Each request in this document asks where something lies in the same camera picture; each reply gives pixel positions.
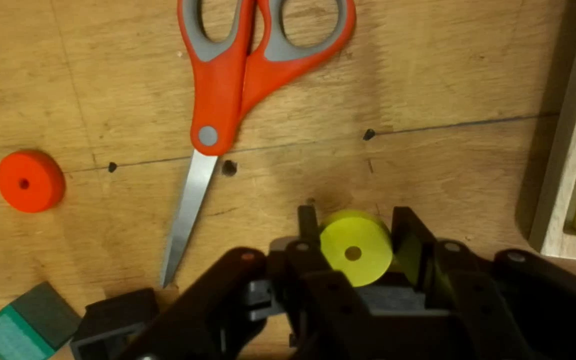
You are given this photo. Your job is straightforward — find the black block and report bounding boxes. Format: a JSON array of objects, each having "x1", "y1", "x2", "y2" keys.
[{"x1": 68, "y1": 286, "x2": 162, "y2": 360}]

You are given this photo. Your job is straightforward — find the yellow wooden ring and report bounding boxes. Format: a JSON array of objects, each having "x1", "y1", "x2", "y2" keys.
[{"x1": 318, "y1": 207, "x2": 395, "y2": 290}]

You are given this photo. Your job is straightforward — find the orange wooden ring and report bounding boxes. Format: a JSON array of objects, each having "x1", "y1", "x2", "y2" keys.
[{"x1": 0, "y1": 148, "x2": 68, "y2": 216}]

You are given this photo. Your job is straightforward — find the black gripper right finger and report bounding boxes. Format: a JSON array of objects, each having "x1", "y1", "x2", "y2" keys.
[{"x1": 390, "y1": 205, "x2": 503, "y2": 360}]

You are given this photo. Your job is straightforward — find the green wooden cube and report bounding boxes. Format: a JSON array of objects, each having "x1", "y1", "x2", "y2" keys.
[{"x1": 0, "y1": 279, "x2": 83, "y2": 360}]

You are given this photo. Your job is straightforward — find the wooden shape sorter board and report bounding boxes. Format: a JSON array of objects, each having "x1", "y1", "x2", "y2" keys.
[{"x1": 526, "y1": 0, "x2": 576, "y2": 265}]

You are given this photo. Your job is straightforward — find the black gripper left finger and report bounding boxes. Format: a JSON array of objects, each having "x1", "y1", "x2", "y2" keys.
[{"x1": 265, "y1": 204, "x2": 364, "y2": 360}]

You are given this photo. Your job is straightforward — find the orange handled scissors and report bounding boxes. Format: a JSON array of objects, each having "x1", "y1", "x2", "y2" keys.
[{"x1": 157, "y1": 0, "x2": 358, "y2": 290}]

